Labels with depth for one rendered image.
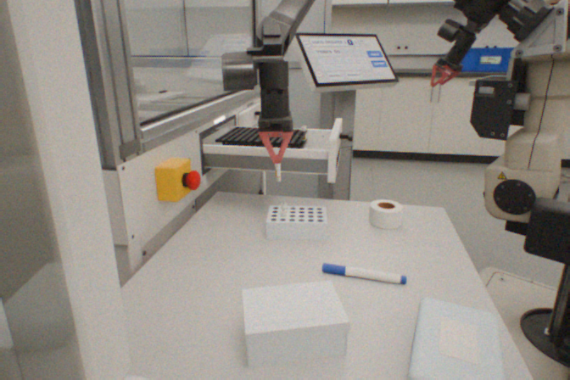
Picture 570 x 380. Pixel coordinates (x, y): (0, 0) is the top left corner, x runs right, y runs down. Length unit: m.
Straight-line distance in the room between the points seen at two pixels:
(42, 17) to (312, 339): 0.42
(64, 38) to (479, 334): 0.50
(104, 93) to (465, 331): 0.60
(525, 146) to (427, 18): 3.54
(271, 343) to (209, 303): 0.16
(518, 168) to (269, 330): 0.91
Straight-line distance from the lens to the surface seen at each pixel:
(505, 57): 4.25
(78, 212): 0.24
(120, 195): 0.69
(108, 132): 0.67
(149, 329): 0.60
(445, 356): 0.50
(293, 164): 0.92
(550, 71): 1.21
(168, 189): 0.77
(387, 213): 0.82
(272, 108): 0.73
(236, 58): 0.74
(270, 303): 0.52
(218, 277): 0.67
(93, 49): 0.66
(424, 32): 4.64
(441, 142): 4.10
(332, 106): 1.96
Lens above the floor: 1.13
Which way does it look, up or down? 18 degrees down
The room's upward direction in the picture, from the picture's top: straight up
